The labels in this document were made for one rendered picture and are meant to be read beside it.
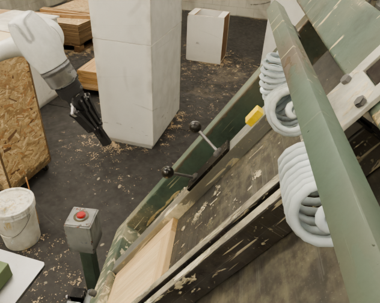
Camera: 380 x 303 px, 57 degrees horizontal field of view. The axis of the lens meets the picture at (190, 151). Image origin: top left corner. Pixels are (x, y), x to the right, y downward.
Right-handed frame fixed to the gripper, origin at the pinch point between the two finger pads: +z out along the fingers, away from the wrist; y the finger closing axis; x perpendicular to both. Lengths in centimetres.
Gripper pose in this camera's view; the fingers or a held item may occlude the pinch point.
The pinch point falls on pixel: (101, 136)
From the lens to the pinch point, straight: 118.6
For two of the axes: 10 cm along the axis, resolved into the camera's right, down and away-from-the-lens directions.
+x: -9.1, 2.7, 3.2
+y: 1.0, -6.0, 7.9
